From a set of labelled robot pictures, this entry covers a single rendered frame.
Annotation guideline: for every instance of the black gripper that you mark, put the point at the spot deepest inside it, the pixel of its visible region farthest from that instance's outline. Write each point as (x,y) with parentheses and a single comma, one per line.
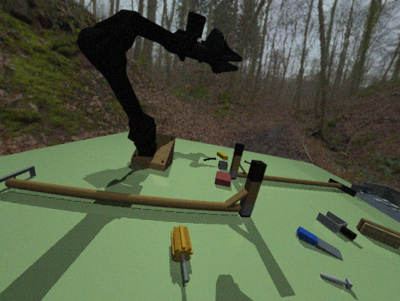
(217,55)

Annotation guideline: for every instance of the blue-handled knife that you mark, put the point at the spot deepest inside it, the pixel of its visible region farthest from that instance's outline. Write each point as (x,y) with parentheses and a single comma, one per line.
(313,240)

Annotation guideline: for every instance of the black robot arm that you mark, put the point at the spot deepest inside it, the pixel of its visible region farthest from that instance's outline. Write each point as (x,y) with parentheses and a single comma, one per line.
(105,46)

